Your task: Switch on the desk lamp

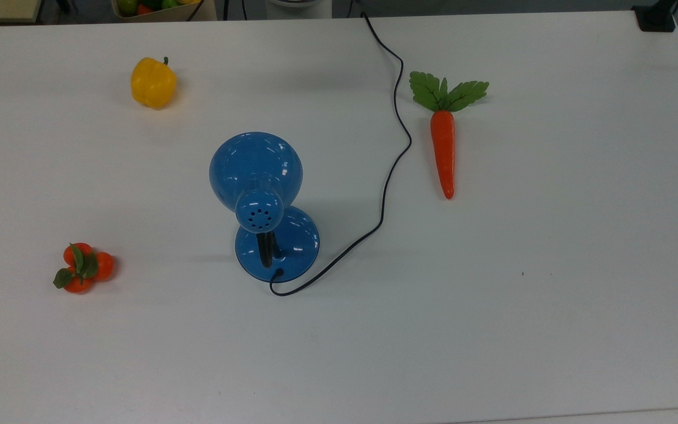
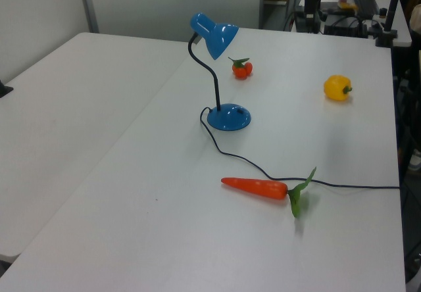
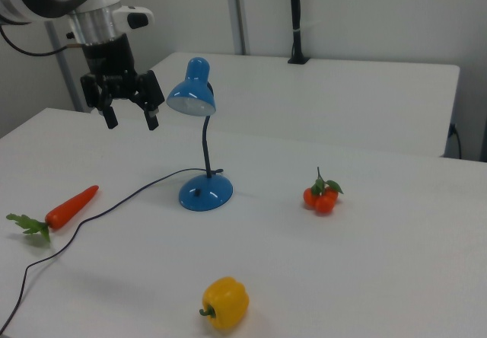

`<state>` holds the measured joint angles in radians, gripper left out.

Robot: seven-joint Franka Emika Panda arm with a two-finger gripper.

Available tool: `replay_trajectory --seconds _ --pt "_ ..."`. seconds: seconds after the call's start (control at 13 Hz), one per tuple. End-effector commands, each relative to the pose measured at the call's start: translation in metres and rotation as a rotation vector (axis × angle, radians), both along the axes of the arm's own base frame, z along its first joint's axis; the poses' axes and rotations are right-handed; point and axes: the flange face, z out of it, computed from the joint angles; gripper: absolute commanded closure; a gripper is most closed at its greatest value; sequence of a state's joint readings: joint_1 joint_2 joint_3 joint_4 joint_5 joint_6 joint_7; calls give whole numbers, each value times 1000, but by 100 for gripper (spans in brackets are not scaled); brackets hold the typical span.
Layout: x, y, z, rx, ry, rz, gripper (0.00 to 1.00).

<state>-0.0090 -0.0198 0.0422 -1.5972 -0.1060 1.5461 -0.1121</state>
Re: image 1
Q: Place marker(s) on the blue desk lamp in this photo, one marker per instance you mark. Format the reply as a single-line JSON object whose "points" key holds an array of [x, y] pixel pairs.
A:
{"points": [[255, 168]]}

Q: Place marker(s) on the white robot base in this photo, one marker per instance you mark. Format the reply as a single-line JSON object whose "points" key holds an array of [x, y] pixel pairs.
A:
{"points": [[298, 3]]}

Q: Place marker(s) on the orange toy carrot green leaves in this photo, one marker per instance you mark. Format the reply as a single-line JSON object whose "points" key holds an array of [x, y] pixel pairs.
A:
{"points": [[443, 147]]}

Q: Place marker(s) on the yellow toy bell pepper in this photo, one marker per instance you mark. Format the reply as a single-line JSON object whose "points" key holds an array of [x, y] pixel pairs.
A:
{"points": [[152, 82]]}

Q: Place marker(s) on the toy tangerine cluster with leaves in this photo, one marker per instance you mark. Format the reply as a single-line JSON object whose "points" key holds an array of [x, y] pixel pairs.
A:
{"points": [[83, 268]]}

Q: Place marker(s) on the basket of toy fruit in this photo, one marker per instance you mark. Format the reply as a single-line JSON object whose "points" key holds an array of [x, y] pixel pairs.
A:
{"points": [[165, 13]]}

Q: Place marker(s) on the black table clamp mount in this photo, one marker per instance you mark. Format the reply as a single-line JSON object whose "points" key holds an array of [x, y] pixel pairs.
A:
{"points": [[655, 17]]}

